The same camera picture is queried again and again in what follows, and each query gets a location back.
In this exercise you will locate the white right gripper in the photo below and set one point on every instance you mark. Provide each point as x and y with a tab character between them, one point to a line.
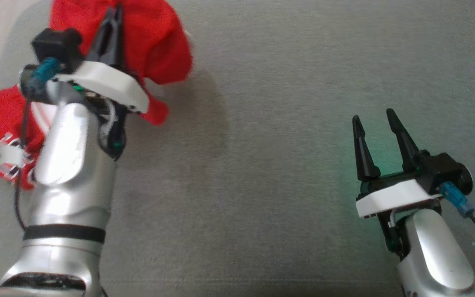
390	196

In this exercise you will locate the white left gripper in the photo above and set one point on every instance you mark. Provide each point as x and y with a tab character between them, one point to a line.
109	84

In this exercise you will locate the red shorts with white stripe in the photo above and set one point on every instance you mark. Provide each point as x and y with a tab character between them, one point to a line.
151	37

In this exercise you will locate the red white basketball jersey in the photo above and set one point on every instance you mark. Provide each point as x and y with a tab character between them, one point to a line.
2	119

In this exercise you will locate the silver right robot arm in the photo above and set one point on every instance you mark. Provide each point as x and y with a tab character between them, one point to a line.
435	255

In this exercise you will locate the grey fabric sofa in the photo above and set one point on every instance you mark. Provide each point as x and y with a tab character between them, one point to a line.
262	173

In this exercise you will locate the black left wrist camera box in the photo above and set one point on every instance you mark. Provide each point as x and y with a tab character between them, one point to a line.
58	45

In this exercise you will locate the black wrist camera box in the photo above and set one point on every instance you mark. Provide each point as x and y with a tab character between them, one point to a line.
443	169
58	45

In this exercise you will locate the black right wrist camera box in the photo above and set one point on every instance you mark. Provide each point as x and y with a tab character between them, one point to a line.
443	169

